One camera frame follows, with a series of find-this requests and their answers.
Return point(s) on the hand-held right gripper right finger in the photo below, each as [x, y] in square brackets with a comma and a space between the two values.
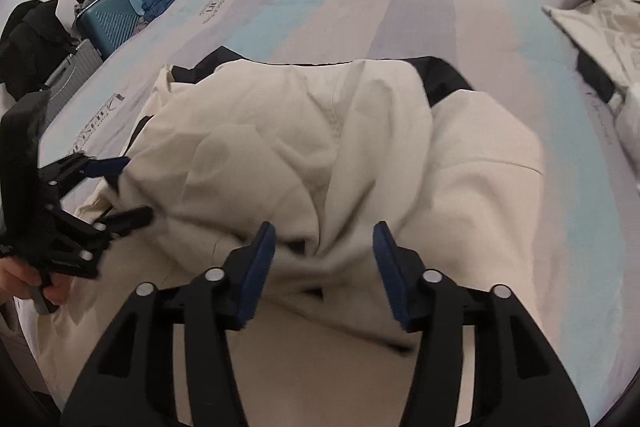
[392, 277]

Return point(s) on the cream and black hooded jacket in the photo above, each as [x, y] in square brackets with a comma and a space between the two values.
[300, 147]

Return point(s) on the person's left hand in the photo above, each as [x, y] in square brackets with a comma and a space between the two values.
[20, 279]

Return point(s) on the crumpled cream jacket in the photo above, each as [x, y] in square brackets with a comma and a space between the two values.
[600, 27]

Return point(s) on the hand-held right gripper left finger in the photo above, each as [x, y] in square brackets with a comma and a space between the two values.
[257, 277]

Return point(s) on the teal suitcase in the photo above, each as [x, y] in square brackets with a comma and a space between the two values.
[107, 27]

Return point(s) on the bed with striped blanket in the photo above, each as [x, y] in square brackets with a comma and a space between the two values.
[375, 17]

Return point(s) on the silver suitcase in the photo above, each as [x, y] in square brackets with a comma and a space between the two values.
[70, 72]

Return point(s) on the white garment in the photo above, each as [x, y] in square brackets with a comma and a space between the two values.
[629, 127]

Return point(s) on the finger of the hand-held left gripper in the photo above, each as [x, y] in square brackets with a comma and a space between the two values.
[107, 166]
[127, 219]

